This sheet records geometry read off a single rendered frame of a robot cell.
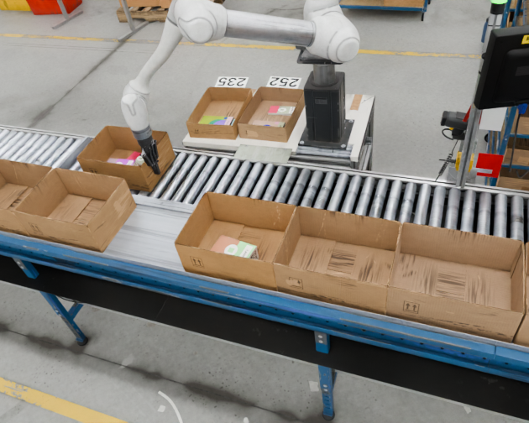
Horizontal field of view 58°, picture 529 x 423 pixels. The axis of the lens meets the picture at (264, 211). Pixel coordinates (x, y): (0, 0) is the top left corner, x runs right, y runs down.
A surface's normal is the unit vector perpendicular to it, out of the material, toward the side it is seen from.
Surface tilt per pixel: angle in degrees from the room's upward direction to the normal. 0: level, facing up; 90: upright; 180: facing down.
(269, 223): 89
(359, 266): 0
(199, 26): 91
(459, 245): 90
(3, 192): 0
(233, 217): 89
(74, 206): 1
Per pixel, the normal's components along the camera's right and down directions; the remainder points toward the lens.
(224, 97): -0.26, 0.69
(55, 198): 0.93, 0.15
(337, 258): -0.13, -0.70
